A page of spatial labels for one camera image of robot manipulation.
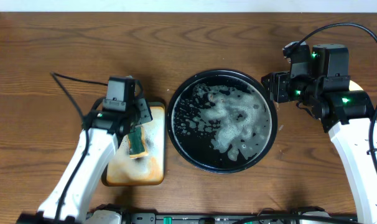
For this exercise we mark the orange green scrub sponge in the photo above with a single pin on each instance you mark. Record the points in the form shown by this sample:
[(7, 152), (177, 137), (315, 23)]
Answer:
[(137, 143)]

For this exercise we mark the round black tray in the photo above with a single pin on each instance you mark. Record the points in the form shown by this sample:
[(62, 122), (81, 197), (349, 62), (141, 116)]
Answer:
[(221, 121)]

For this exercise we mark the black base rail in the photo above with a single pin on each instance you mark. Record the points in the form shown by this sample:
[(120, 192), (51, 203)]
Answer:
[(112, 214)]

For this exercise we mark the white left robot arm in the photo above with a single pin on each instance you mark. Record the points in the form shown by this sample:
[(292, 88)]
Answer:
[(116, 146)]

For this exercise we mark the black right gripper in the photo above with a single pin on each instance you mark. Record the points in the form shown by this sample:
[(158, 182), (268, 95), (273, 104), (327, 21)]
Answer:
[(270, 86)]

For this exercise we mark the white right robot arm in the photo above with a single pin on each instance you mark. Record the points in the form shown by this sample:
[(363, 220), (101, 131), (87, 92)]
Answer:
[(318, 78)]

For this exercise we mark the yellow plate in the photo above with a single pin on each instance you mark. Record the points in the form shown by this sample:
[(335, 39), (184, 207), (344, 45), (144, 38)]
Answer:
[(353, 86)]

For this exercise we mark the rectangular soapy black tray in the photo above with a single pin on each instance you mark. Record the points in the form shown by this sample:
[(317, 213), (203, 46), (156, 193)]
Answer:
[(148, 170)]

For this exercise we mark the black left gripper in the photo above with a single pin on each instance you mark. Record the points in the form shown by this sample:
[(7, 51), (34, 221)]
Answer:
[(142, 112)]

